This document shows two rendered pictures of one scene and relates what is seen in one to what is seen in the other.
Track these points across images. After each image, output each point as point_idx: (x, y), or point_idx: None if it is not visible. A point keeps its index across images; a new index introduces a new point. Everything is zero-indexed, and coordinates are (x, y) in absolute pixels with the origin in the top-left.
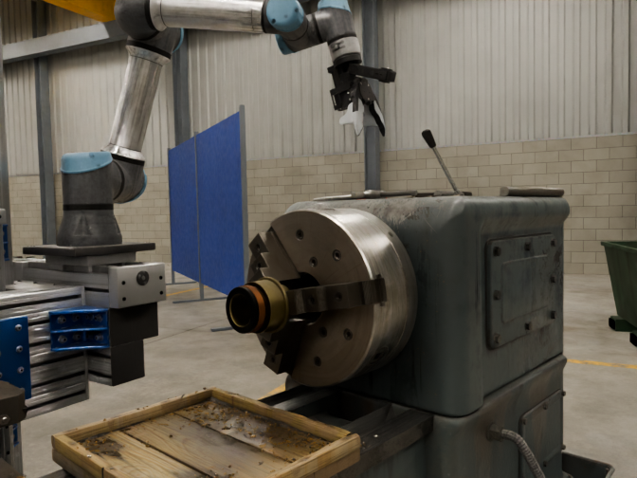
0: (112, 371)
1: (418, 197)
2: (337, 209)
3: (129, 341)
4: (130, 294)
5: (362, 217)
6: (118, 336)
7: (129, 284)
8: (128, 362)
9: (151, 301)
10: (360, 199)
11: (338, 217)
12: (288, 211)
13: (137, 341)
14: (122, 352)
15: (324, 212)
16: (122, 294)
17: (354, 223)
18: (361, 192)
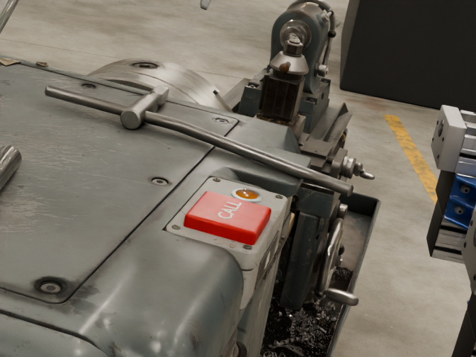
0: (457, 338)
1: (28, 61)
2: (133, 69)
3: (471, 323)
4: (468, 244)
5: (95, 72)
6: (472, 302)
7: (472, 229)
8: (462, 348)
9: (469, 277)
10: (138, 89)
11: (114, 62)
12: (189, 69)
13: (472, 334)
14: (465, 328)
15: (132, 59)
16: (467, 237)
17: (96, 69)
18: (152, 90)
